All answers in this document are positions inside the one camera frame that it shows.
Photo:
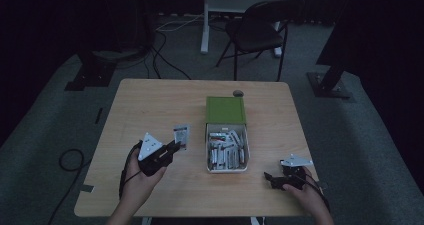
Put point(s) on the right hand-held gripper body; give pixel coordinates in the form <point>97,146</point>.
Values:
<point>295,176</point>

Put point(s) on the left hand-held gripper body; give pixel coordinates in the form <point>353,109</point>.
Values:
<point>151,158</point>

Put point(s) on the single white sachet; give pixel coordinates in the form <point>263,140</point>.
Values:
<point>182,135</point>

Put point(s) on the white drawer tray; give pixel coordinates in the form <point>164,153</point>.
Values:
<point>210,165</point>

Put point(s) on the pile of small packets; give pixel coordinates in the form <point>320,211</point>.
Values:
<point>226,150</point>

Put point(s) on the person's right hand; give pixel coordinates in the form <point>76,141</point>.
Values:
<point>308,198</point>

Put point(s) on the person's left hand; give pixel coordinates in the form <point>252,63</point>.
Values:
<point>141,183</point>

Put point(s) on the grey tape piece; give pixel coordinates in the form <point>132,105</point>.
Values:
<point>322,185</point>

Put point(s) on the white table leg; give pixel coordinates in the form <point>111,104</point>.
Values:
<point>256,221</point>
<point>145,221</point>

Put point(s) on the small grey round object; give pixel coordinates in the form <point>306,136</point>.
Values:
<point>238,93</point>

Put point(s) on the black slanted stand with base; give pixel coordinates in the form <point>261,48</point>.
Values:
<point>328,83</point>

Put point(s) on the black stand with flat base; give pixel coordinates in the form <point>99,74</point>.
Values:
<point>91,73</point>

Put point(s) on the black folding chair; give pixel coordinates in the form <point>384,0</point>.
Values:
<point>258,31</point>

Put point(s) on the white desk frame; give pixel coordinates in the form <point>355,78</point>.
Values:
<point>216,5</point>

